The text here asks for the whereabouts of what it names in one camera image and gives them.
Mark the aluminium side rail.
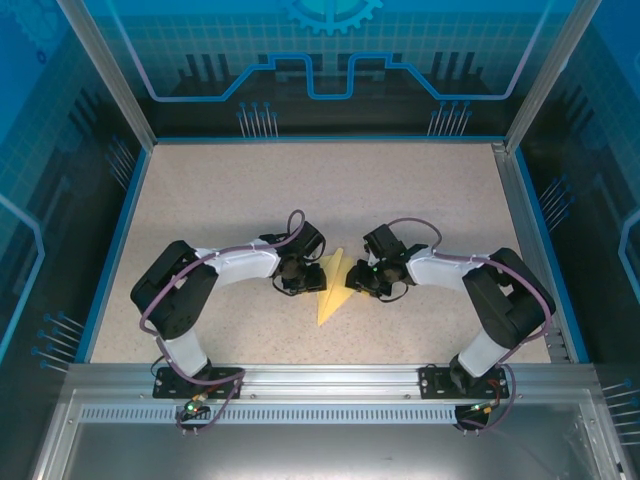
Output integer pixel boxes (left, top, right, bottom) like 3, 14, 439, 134
492, 141, 576, 365

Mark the yellow paper sheet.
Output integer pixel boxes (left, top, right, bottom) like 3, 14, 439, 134
316, 247, 364, 327

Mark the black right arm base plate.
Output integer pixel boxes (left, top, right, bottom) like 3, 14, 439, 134
418, 364, 506, 401

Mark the aluminium frame post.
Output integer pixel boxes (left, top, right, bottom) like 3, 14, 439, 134
53, 0, 160, 151
502, 0, 604, 154

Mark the aluminium mounting rail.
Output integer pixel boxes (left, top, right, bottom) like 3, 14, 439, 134
67, 362, 599, 399

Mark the blue printed side panel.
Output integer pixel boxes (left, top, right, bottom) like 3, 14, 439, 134
0, 0, 154, 480
514, 0, 640, 480

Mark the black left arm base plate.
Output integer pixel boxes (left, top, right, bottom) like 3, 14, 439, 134
152, 367, 245, 401

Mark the metal sheet tray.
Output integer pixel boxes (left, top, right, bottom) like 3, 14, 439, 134
29, 388, 631, 480

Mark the cable connector with light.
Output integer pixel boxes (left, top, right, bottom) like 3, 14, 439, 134
467, 398, 502, 417
182, 394, 209, 417

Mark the slotted metal cable duct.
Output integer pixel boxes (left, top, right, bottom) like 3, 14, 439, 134
79, 405, 506, 426

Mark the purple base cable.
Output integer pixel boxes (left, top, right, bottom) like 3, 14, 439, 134
452, 362, 519, 437
158, 370, 246, 437

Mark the blue printed gear panel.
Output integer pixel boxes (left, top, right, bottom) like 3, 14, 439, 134
107, 0, 564, 140

